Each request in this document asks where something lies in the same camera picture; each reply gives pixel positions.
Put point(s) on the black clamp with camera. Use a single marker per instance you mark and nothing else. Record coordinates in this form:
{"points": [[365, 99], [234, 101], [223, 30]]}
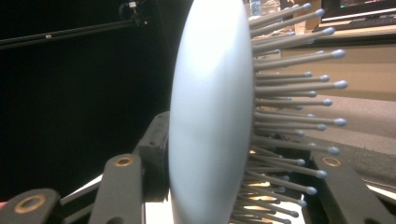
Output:
{"points": [[134, 11]]}

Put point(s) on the black keyboard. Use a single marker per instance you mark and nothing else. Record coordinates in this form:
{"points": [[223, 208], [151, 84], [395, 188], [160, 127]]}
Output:
{"points": [[367, 22]]}

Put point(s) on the clear bottle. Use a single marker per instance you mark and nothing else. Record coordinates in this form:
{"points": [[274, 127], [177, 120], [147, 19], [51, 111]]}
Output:
{"points": [[255, 7]]}

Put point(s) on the black metal stand bar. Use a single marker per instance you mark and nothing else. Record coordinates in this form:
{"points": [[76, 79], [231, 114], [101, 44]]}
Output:
{"points": [[68, 32]]}

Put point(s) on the light blue hairbrush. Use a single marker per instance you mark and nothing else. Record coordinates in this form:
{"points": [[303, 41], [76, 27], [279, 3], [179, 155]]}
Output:
{"points": [[211, 115]]}

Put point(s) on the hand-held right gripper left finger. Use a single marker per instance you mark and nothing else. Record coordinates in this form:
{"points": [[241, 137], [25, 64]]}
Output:
{"points": [[154, 155]]}

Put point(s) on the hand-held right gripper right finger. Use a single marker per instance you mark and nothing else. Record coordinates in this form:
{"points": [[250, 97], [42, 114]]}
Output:
{"points": [[291, 155]]}

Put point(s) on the wooden side desk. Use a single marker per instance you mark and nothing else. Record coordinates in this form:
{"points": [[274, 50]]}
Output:
{"points": [[370, 68]]}

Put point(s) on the dark monitor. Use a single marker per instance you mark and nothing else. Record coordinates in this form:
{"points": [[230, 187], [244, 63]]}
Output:
{"points": [[358, 6]]}

